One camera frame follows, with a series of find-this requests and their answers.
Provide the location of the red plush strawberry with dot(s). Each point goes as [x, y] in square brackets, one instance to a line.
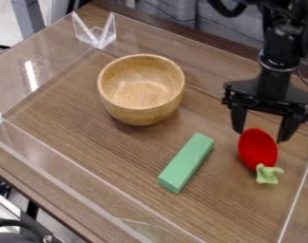
[258, 153]

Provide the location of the wooden bowl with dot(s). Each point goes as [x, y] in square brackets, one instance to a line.
[141, 87]

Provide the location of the black table leg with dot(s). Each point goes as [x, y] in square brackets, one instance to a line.
[32, 210]

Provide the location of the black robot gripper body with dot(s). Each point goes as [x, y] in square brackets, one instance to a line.
[267, 93]

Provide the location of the green rectangular block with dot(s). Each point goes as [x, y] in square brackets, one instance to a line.
[185, 163]

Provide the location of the grey metal post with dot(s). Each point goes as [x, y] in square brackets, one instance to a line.
[28, 17]

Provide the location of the clear acrylic tray enclosure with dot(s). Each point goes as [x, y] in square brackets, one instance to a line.
[90, 168]

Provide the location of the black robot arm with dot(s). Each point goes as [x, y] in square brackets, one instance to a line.
[285, 31]

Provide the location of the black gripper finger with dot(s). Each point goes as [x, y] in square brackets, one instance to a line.
[238, 115]
[288, 127]

